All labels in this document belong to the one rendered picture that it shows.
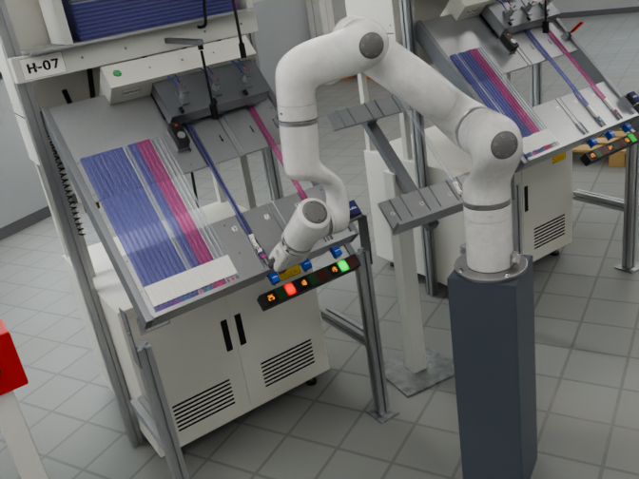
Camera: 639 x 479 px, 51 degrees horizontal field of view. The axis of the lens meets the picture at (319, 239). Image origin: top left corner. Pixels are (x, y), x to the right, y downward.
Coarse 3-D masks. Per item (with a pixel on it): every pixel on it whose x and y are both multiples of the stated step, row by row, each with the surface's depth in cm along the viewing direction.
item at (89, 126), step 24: (144, 96) 207; (72, 120) 196; (96, 120) 198; (120, 120) 201; (144, 120) 203; (216, 120) 212; (240, 120) 214; (264, 120) 217; (72, 144) 192; (96, 144) 195; (120, 144) 197; (168, 144) 202; (192, 144) 205; (216, 144) 207; (240, 144) 210; (264, 144) 213; (192, 168) 201
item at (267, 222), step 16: (304, 192) 209; (320, 192) 211; (256, 208) 202; (272, 208) 203; (288, 208) 205; (224, 224) 196; (240, 224) 197; (256, 224) 199; (272, 224) 201; (224, 240) 194; (240, 240) 195; (272, 240) 198; (320, 240) 203; (240, 256) 193; (256, 256) 194; (240, 272) 191
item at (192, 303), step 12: (336, 240) 202; (348, 240) 209; (312, 252) 199; (324, 252) 206; (252, 276) 189; (264, 276) 195; (216, 288) 184; (228, 288) 186; (240, 288) 192; (192, 300) 180; (204, 300) 185; (168, 312) 177; (180, 312) 182; (156, 324) 181
